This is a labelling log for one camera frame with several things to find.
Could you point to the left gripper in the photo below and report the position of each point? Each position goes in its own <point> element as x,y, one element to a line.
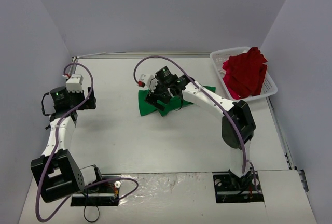
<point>88,99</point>

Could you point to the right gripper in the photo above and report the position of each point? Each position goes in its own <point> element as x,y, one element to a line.
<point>155,100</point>

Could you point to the green t shirt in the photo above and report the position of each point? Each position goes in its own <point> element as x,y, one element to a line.
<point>145,109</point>

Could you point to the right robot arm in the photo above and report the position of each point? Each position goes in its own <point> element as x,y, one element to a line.
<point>236,119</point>

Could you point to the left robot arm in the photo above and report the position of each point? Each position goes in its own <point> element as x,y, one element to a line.
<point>55,171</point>

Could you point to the white plastic basket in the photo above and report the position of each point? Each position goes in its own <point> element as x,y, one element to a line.
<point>218,57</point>

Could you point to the red t shirt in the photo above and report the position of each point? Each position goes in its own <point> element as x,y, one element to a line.
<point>248,69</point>

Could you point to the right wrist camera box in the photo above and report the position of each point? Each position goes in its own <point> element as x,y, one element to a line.
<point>145,80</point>

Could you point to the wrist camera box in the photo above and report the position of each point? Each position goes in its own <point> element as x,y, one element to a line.
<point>74,84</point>
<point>145,80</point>

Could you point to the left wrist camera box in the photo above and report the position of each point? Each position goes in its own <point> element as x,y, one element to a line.
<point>74,84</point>

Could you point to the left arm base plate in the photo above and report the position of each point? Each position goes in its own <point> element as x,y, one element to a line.
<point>105,194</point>

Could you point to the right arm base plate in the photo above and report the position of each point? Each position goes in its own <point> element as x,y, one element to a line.
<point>232,189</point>

